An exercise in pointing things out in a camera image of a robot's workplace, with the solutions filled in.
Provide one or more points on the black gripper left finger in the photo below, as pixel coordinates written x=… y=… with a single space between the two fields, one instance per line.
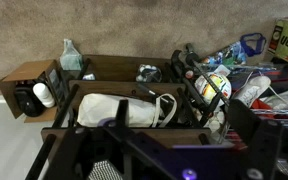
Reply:
x=70 y=150

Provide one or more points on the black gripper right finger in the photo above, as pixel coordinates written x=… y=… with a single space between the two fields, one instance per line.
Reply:
x=262 y=146

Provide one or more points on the white plastic bottle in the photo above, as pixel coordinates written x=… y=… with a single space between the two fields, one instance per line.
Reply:
x=44 y=95

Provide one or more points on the brown shelf unit black posts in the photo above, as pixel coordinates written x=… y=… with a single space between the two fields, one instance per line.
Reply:
x=127 y=88

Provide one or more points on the clear plastic bottle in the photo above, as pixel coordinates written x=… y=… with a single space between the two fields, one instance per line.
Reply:
x=70 y=60

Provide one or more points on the white tote bag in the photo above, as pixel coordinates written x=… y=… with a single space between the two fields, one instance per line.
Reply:
x=110 y=110

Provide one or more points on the white sneaker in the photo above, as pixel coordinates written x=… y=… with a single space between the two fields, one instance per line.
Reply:
x=252 y=90

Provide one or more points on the black round object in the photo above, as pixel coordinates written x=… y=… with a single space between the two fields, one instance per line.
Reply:
x=27 y=103

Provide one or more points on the white multicolour soccer ball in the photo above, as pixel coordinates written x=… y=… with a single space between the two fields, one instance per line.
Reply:
x=214 y=85

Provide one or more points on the black tripod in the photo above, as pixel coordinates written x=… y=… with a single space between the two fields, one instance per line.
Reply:
x=194 y=90

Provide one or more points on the brown cardboard box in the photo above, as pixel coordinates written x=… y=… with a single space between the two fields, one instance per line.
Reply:
x=24 y=71

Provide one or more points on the blue printed bag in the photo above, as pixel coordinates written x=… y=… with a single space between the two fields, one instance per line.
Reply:
x=237 y=53

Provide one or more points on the clear bag of white items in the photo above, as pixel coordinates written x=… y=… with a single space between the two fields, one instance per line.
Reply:
x=148 y=74

